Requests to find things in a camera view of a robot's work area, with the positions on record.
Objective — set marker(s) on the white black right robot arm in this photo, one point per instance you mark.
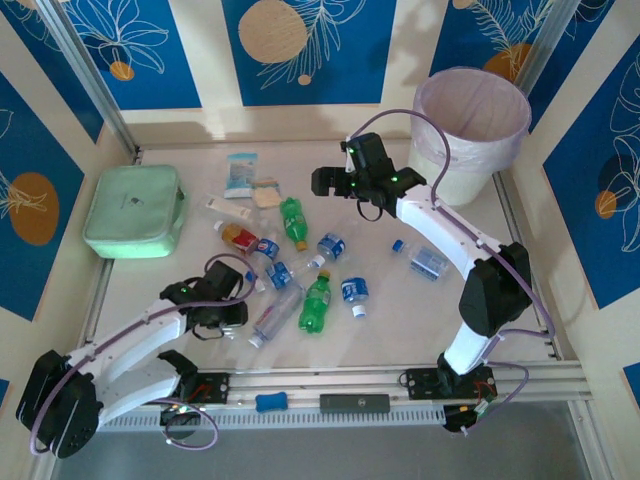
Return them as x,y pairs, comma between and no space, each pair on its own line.
435,220

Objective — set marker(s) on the white ribbed plastic bin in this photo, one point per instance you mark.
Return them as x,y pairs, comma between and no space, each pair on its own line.
460,186

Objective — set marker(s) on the lavender plastic bin liner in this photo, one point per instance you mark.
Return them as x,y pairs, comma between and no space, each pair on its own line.
470,107

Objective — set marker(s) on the crushed blue label bottle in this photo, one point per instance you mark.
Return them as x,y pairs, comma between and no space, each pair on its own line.
355,290

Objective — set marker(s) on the clear packet of cream pads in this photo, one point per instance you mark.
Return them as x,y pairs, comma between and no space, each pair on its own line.
265,196

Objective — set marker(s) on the green soda bottle yellow cap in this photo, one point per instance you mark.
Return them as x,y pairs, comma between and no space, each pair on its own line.
315,305
292,220

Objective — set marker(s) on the blue bone-shaped object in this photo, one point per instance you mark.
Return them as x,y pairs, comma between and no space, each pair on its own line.
270,402

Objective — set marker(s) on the blue patterned placemat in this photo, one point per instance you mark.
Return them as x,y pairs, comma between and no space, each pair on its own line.
35,200

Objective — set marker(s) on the dark rectangular bar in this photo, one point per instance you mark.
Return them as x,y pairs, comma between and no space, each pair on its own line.
354,403

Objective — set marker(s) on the clear bottle red yellow label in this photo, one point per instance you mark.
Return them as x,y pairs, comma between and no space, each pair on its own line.
239,236

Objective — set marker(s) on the clear bottle blue label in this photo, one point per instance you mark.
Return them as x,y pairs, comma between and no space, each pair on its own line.
427,262
278,276

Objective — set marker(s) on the aluminium mounting rail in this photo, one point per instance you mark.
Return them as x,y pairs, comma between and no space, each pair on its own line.
310,380

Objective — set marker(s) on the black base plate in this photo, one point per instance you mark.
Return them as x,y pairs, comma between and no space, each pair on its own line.
212,387
425,382

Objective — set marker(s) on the blue floral wall panel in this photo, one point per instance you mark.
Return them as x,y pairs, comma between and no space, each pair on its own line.
330,60
465,45
595,200
145,65

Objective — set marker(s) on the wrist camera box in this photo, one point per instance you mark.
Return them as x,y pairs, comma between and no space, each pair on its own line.
223,279
370,150

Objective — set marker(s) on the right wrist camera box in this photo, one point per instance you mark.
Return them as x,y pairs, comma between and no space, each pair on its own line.
370,150

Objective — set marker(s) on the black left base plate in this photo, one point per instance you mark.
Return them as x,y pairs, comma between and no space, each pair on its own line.
212,387

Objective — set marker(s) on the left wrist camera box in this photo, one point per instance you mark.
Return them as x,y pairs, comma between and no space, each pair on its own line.
223,279

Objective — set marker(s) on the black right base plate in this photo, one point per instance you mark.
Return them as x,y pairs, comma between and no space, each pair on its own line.
425,382

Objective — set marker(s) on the clear bottle red stripe label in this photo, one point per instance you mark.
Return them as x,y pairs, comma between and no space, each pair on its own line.
275,317

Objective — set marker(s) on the clear Pocari Sweat bottle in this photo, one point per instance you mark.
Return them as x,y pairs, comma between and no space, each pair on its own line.
331,246

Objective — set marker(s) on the aluminium frame post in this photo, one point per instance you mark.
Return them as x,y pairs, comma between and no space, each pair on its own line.
90,75
542,45

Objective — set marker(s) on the mint green zip case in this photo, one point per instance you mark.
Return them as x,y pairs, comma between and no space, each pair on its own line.
132,210

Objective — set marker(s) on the white squeeze tube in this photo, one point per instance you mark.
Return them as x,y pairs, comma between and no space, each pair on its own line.
227,206

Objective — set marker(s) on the clear Pepsi label bottle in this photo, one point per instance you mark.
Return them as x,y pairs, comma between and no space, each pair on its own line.
267,248

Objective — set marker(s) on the blue white sachet packet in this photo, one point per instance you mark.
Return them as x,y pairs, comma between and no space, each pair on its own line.
241,175

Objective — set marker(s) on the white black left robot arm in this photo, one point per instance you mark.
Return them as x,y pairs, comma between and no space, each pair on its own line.
130,335

